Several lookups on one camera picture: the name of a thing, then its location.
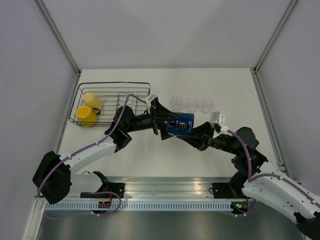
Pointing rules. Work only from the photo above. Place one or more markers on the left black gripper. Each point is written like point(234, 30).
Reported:
point(159, 114)

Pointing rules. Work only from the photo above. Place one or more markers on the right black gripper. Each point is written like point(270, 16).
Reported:
point(202, 137)

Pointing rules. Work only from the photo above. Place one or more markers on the blue mug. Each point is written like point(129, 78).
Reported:
point(182, 126)

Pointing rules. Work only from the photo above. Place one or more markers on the clear glass cup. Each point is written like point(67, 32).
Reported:
point(191, 105)
point(206, 106)
point(176, 104)

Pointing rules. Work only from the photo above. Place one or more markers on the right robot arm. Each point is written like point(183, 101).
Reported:
point(256, 177)

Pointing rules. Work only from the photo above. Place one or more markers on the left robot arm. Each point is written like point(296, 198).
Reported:
point(57, 174)

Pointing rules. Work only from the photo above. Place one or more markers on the pale yellow mug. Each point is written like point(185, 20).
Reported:
point(93, 100)

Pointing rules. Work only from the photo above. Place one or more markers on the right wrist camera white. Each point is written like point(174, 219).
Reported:
point(217, 121)

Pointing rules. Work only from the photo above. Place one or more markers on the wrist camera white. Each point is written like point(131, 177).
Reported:
point(151, 101)
point(217, 121)

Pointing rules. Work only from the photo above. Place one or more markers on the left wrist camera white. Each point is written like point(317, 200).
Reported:
point(151, 101)

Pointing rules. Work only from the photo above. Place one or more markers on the black wire dish rack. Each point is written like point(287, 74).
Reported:
point(113, 95)

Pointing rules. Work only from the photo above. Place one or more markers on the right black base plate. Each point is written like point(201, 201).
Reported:
point(221, 190)

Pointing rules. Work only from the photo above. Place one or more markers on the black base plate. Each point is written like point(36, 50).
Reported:
point(115, 187)
point(221, 190)

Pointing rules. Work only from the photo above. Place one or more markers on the aluminium front rail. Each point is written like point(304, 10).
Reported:
point(138, 187)

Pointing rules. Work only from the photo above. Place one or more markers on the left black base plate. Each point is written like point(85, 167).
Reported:
point(115, 187)

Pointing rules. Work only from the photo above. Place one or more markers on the white slotted cable duct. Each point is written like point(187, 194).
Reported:
point(94, 205)

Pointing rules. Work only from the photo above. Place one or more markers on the right aluminium frame post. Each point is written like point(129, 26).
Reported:
point(275, 34)

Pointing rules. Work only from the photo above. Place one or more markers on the aluminium frame post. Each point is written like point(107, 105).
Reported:
point(57, 35)
point(275, 34)

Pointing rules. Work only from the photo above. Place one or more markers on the left aluminium frame post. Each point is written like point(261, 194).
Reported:
point(57, 35)

